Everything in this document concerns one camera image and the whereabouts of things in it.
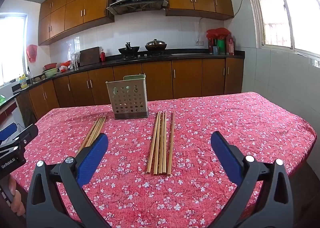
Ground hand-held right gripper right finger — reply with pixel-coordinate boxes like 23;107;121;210
210;131;293;228

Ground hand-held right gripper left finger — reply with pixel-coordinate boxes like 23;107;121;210
26;133;112;228

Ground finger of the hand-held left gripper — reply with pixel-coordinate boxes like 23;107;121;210
0;123;39;154
0;122;17;142

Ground perforated metal utensil holder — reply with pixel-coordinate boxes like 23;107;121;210
106;74;150;120

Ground person's left hand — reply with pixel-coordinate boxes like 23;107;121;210
6;175;26;216

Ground dark side cabinet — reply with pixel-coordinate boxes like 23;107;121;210
0;93;22;129

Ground red floral tablecloth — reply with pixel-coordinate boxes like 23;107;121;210
10;91;317;228

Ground green basin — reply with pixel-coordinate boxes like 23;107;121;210
42;67;60;78

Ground small crumpled red bag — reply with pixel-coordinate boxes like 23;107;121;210
59;61;74;72

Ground small bright window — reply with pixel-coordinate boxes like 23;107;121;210
0;13;28;86

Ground brown base cabinets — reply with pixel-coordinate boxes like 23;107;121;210
16;58;244;121

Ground dark wooden cutting board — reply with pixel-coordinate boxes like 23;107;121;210
79;46;101;66

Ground black kitchen countertop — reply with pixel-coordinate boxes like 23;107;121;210
0;50;245;116

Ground green bottle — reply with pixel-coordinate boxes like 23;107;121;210
217;38;227;55

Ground large red oil bottle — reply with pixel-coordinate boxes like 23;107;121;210
226;35;235;55

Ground dark red bottle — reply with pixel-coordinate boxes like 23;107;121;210
207;38;217;54

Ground black wok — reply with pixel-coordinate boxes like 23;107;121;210
118;42;140;59

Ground black gas stove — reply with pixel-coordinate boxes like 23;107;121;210
116;53;170;61

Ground wok with metal lid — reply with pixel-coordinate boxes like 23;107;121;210
145;39;167;52

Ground large sliding window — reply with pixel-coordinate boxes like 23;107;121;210
244;0;320;58

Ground red plastic bag on wall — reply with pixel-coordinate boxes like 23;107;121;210
26;44;38;63

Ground thin wall cable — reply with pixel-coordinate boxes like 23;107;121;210
197;17;203;42

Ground brown wall cabinets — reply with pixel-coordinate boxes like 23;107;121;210
38;0;234;46

